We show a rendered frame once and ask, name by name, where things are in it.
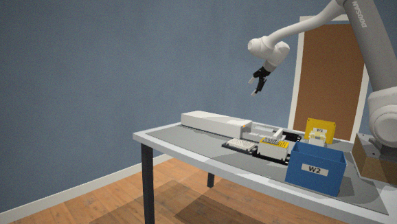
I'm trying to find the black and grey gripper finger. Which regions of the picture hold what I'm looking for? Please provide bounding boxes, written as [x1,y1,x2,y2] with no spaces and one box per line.
[251,74,266,96]
[249,68,261,84]

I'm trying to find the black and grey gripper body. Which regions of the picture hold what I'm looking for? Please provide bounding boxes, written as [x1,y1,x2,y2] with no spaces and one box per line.
[260,66,271,80]

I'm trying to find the yellow open-top bin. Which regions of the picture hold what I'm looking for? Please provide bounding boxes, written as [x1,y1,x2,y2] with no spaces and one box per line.
[304,118,336,144]

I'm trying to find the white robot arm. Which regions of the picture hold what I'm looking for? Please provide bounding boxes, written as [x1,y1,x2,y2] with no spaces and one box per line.
[247,0,397,157]

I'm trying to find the blue open-top bin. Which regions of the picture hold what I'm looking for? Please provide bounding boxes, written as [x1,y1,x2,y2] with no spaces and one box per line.
[285,141,347,197]

